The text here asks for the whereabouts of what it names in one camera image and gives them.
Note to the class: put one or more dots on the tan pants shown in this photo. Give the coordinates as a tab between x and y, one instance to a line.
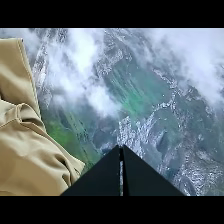
26	143

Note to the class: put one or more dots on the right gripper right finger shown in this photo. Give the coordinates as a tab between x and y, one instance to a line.
143	178

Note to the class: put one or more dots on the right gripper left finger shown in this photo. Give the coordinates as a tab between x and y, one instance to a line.
103	176

